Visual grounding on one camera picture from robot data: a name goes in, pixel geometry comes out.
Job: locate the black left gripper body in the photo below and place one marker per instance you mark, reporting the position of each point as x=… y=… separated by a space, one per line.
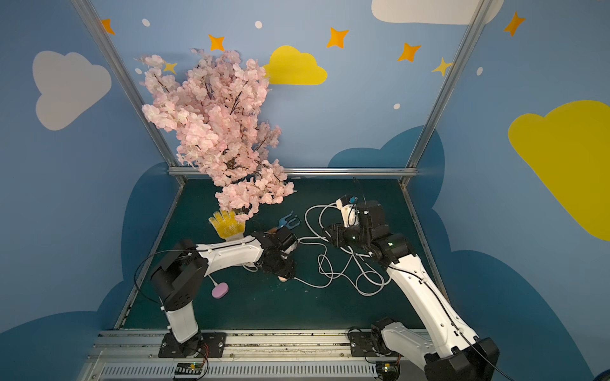
x=279 y=262

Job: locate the aluminium frame back rail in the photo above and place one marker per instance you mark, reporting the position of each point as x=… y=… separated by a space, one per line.
x=316 y=172

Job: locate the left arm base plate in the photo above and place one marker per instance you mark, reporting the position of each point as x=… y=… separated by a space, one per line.
x=193 y=344

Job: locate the aluminium frame post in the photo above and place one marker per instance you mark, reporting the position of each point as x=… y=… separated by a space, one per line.
x=94 y=25
x=482 y=15

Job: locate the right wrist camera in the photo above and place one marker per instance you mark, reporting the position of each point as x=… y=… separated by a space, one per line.
x=347 y=205

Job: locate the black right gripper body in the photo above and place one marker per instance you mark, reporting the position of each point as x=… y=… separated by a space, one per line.
x=337 y=233

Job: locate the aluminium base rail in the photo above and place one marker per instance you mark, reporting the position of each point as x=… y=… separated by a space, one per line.
x=346 y=354

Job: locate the aluminium frame post left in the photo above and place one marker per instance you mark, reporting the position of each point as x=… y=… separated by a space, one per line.
x=94 y=25

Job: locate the pink charger with white cable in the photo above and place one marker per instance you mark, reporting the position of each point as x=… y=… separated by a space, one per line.
x=361 y=276

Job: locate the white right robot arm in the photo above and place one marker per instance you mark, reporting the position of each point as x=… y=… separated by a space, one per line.
x=452 y=350

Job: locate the blue garden hand fork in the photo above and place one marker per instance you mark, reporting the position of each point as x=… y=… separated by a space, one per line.
x=290 y=221

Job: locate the yellow white work glove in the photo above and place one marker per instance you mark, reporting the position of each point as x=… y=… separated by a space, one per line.
x=227 y=226

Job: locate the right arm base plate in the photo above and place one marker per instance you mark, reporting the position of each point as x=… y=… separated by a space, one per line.
x=384 y=343

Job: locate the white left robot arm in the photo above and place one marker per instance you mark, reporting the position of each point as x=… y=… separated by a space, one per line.
x=179 y=275

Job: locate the aluminium frame post right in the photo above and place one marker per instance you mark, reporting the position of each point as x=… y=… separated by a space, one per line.
x=482 y=15

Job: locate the purple earbud case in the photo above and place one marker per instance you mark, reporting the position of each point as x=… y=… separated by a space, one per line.
x=220 y=290

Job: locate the pink cherry blossom tree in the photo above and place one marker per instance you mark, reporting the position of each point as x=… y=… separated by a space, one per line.
x=214 y=114

